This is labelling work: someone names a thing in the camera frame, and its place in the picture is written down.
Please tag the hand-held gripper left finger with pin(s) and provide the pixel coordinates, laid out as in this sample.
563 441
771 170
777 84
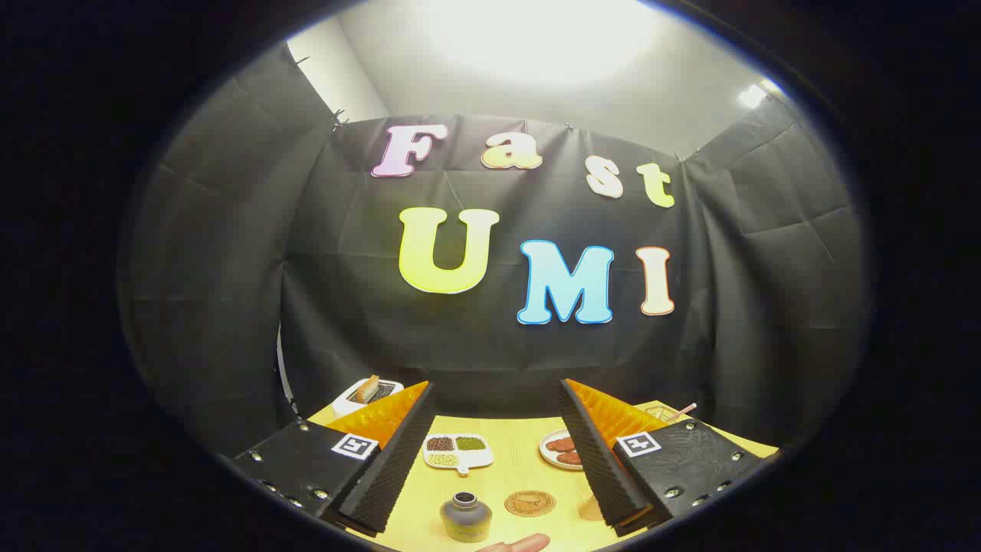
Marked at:
391 468

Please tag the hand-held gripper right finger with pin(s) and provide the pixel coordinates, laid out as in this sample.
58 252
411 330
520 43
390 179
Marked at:
602 468

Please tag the round cork coaster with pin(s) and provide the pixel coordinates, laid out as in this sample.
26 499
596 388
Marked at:
529 504

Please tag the green label juice bottle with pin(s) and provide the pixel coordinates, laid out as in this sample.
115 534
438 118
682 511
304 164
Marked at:
465 521

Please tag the brown meat piece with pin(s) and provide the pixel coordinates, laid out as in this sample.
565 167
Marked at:
570 458
562 444

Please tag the white oval plate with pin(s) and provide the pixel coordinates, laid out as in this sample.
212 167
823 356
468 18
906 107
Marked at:
547 452

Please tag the white divided bean dish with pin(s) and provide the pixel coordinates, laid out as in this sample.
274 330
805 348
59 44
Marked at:
460 458

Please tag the toasted bread slice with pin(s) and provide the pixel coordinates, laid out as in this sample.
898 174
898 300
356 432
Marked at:
368 388

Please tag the wooden table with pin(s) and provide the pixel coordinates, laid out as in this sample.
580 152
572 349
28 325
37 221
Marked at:
517 460

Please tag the pink striped straw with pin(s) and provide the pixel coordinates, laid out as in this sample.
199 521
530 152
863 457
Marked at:
684 410

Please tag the black backdrop cloth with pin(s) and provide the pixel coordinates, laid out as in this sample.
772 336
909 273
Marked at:
490 353

